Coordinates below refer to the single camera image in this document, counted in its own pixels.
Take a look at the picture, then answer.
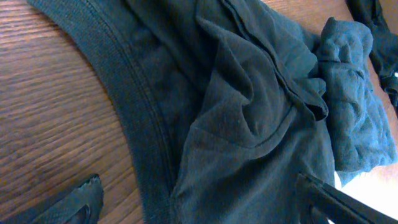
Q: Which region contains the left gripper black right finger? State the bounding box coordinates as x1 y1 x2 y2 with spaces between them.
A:
295 173 397 224

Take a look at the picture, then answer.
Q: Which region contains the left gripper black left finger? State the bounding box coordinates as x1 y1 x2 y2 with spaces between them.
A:
1 174 104 224

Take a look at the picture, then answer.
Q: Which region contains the dark green t-shirt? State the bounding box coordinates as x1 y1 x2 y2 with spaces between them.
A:
26 0 398 224

